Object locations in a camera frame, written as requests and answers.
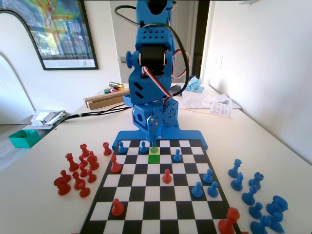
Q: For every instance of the green plastic bin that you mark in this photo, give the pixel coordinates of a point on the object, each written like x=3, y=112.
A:
x=23, y=139

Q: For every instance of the blue chess pawn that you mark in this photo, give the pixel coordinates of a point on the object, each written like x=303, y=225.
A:
x=197, y=190
x=177, y=156
x=255, y=211
x=213, y=189
x=122, y=148
x=143, y=148
x=208, y=176

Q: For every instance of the blue chess bishop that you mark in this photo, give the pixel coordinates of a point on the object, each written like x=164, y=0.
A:
x=249, y=196

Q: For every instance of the dark grey flat box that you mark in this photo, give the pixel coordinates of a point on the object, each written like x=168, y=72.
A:
x=176, y=89

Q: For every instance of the thin orange stick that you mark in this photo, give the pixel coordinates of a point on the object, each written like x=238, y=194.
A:
x=197, y=111

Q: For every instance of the red chess bishop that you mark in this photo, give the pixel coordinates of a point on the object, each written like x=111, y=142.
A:
x=115, y=165
x=93, y=161

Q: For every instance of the black framed poster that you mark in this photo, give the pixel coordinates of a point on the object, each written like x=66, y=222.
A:
x=63, y=36

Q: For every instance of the long brown cardboard box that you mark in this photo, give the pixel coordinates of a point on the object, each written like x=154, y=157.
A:
x=104, y=100

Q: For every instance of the tall blue chess king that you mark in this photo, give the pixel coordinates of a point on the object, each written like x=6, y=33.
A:
x=154, y=150

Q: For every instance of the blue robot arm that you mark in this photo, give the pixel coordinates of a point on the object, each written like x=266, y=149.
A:
x=152, y=36

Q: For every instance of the blue chess queen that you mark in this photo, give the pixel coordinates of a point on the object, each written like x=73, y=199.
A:
x=235, y=169

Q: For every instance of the silver yellow tube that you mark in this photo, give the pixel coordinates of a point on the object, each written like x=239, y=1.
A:
x=115, y=84

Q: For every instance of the red chess knight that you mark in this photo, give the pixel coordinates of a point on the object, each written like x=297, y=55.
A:
x=63, y=184

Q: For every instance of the white paper stack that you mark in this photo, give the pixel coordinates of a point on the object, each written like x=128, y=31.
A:
x=225, y=99

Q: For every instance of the multicolour marker set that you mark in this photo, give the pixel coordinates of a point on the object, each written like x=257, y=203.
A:
x=109, y=91

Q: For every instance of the blue chess knight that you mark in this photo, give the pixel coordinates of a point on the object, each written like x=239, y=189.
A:
x=237, y=182

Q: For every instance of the clear plastic bag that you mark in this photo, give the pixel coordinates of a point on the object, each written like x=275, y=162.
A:
x=195, y=100

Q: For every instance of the pile of silver white wrappers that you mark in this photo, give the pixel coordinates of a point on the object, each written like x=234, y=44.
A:
x=46, y=117

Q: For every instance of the red chess rook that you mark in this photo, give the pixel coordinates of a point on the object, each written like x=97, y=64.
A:
x=106, y=149
x=84, y=150

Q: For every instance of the white arched panel black edge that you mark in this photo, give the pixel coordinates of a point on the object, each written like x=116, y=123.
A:
x=14, y=36

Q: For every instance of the printed paper sheet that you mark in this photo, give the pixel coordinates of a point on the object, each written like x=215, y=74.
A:
x=221, y=109

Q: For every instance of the red chess piece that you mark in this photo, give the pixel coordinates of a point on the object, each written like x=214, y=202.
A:
x=77, y=181

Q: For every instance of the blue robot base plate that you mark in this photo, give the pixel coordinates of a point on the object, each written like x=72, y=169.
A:
x=185, y=136

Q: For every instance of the black and white chessboard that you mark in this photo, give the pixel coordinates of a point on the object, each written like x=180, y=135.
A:
x=156, y=195

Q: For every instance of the blue patterned mask pack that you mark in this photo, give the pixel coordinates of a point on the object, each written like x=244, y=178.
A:
x=195, y=85

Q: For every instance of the red chess pawn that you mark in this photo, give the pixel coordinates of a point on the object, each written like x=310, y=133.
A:
x=83, y=171
x=117, y=208
x=84, y=191
x=91, y=176
x=167, y=176
x=83, y=161

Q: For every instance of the blue plastic chess rook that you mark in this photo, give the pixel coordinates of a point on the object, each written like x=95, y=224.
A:
x=276, y=206

